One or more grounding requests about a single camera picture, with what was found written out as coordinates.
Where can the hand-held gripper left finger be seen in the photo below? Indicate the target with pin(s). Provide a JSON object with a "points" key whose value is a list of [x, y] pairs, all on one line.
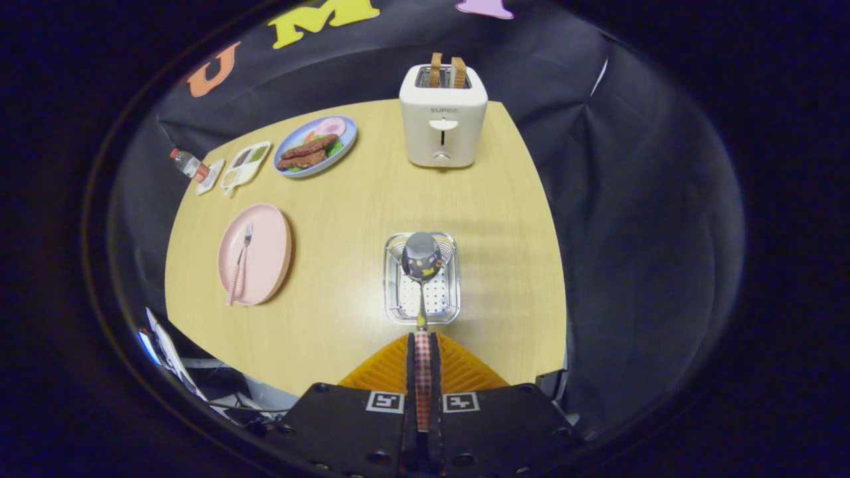
{"points": [[345, 431]]}

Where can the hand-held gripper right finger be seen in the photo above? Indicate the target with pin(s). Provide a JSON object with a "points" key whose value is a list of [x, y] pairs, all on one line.
{"points": [[505, 431]]}

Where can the pink plate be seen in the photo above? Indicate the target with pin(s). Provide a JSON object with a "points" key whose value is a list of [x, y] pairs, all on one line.
{"points": [[265, 259]]}

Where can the brown meat strip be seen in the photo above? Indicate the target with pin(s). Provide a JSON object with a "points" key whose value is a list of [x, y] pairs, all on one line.
{"points": [[302, 160], [309, 147]]}

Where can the white divided condiment tray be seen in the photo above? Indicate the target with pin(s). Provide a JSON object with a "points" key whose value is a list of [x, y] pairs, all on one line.
{"points": [[247, 166]]}

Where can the white square coaster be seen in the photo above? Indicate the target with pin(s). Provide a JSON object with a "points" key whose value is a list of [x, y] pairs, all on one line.
{"points": [[214, 179]]}

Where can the blue plate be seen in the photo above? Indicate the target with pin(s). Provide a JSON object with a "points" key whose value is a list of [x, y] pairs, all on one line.
{"points": [[345, 143]]}

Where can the white toaster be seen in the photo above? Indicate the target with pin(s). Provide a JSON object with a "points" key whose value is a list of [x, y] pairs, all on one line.
{"points": [[441, 143]]}

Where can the pink ham slice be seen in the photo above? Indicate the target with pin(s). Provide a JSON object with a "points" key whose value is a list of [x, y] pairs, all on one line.
{"points": [[330, 126]]}

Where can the clear water bottle red cap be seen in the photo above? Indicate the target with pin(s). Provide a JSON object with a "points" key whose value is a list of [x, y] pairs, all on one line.
{"points": [[188, 163]]}

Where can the toast slice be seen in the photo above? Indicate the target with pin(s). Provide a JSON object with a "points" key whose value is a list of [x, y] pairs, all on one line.
{"points": [[435, 70], [458, 73]]}

